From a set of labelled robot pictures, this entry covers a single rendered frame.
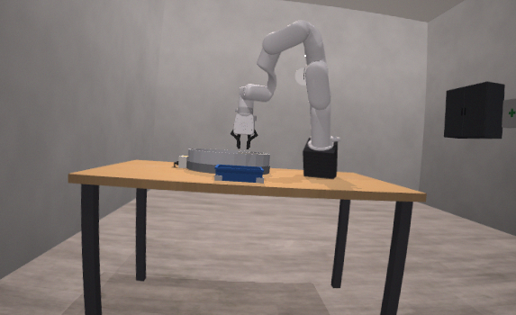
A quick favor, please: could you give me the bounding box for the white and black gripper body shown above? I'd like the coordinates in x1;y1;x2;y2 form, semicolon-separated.
233;113;255;135

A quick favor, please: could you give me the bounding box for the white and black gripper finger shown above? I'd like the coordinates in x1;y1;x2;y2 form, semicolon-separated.
231;130;240;149
247;130;258;149

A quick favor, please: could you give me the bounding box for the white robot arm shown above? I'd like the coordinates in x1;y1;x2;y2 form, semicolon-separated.
235;21;340;151

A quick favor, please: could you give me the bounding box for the blue crate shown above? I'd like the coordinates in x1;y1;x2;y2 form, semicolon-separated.
215;165;264;183

